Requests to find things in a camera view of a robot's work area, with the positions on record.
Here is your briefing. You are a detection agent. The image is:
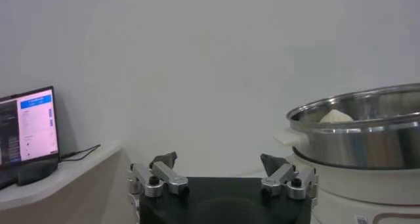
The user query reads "black laptop charger cable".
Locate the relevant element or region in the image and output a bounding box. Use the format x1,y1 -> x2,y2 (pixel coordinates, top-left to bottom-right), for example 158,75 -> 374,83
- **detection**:
60,144 -> 102,162

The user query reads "white side table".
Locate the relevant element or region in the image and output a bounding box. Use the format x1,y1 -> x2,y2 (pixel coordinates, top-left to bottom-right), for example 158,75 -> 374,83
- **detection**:
0,139 -> 132,224

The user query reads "open laptop white screen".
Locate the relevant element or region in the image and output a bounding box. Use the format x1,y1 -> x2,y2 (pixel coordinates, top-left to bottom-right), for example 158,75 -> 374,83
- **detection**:
0,86 -> 60,190

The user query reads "white electric cooker pot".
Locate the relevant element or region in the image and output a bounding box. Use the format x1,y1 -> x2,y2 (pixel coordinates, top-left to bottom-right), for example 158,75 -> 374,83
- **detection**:
274,128 -> 420,224

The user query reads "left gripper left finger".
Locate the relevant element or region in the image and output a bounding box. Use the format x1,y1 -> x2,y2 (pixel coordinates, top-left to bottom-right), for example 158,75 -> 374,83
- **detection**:
127,151 -> 190,198

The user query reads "white steamed baozi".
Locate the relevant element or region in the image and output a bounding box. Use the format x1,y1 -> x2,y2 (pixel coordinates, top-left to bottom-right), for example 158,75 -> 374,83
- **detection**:
320,109 -> 354,123

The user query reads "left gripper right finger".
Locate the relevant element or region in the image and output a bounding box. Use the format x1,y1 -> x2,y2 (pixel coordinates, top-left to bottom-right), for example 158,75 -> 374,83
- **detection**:
260,152 -> 318,200

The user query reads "stainless steel steamer basket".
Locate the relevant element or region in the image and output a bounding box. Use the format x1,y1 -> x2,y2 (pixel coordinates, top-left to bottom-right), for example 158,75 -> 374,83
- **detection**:
286,83 -> 420,170

